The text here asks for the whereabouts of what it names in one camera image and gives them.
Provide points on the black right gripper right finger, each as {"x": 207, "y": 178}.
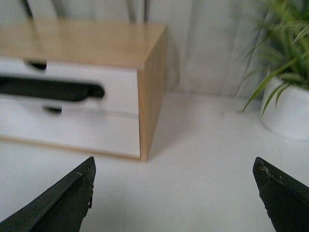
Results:
{"x": 286, "y": 200}

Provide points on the wooden drawer cabinet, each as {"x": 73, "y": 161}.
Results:
{"x": 113, "y": 44}

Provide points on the white plant pot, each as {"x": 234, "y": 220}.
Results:
{"x": 288, "y": 114}

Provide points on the white drawer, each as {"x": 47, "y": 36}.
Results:
{"x": 120, "y": 84}
{"x": 97, "y": 133}

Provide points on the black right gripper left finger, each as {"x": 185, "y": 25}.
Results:
{"x": 61, "y": 208}

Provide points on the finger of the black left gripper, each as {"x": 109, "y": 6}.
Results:
{"x": 50, "y": 89}

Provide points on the green leafy plant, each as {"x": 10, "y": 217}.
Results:
{"x": 285, "y": 45}

